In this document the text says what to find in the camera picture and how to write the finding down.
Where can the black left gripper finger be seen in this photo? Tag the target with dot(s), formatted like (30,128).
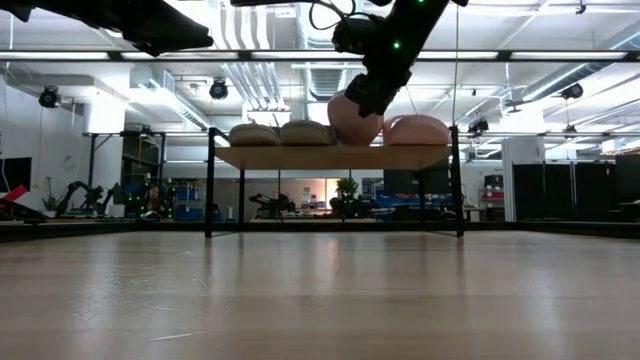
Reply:
(180,40)

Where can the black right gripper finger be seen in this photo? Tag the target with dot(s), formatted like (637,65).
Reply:
(372,97)

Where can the pink rubber slide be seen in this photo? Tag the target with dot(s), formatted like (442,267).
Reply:
(415,131)
(350,127)

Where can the grey rubber slide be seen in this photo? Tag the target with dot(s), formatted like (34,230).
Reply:
(254,136)
(307,134)

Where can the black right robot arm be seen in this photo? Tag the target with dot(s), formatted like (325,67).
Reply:
(415,25)

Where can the background black robot arm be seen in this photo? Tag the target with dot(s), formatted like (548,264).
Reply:
(75,192)
(275,204)

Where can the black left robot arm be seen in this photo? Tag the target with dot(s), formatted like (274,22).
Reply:
(50,7)

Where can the background potted green plant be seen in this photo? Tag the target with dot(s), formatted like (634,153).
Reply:
(347,187)

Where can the red background object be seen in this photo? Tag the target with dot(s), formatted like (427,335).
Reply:
(12,194)

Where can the black room divider panels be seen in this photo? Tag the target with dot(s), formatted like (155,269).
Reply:
(560,192)

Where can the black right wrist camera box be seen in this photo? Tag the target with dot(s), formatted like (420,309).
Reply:
(357,36)

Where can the wooden shelf with black frame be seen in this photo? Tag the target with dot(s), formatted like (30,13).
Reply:
(325,157)

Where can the black neighbouring rig frame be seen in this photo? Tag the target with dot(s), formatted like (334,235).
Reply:
(125,134)

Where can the black wall monitor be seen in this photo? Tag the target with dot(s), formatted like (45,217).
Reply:
(17,175)

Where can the black metal table frame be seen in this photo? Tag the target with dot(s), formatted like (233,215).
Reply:
(25,231)

